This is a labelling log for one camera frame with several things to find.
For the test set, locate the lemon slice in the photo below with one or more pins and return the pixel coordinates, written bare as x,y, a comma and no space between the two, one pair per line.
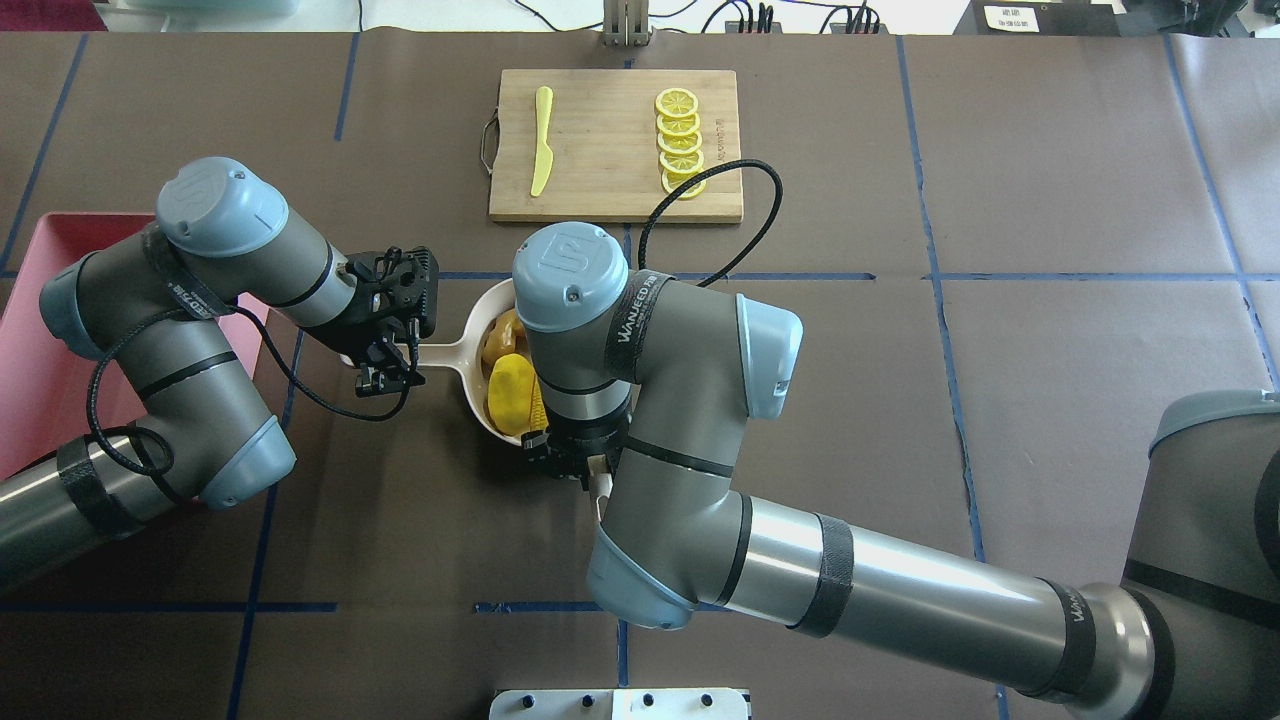
679,145
677,127
683,186
677,103
681,163

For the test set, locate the yellow plastic knife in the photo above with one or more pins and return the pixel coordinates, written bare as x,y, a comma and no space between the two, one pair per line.
543,162

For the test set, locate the lemon slice middle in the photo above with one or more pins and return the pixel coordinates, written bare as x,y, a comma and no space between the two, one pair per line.
679,145

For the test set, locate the beige hand brush black bristles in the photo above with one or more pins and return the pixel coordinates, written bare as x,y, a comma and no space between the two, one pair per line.
600,484

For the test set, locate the yellow toy potato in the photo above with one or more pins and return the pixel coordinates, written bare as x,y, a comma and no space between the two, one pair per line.
509,394

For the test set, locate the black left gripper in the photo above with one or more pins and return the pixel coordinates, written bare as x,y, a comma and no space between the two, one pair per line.
366,328

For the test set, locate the pink plastic bin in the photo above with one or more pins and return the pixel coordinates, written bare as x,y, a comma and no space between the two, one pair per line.
44,385

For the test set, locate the lemon slice nearest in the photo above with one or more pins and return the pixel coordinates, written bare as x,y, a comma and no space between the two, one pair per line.
683,186

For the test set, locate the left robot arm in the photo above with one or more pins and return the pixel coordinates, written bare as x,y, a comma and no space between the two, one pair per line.
172,415

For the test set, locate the beige plastic dustpan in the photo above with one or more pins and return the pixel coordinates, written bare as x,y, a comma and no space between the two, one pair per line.
464,355

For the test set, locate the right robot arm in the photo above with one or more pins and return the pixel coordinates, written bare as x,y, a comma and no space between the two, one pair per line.
1068,490

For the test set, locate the lemon slice farthest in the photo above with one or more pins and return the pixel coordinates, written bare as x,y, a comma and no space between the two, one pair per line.
677,103

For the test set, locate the brown toy ginger root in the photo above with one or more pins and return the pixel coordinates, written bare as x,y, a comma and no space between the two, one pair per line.
506,337

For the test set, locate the yellow toy corn cob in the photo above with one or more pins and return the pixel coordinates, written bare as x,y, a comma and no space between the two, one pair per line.
538,418

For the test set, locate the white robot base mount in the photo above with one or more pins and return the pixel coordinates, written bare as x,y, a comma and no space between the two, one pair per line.
623,703

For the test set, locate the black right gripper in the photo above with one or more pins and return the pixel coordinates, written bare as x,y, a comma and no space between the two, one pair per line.
568,463

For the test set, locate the bamboo cutting board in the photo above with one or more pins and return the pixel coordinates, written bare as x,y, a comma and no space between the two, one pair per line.
604,138

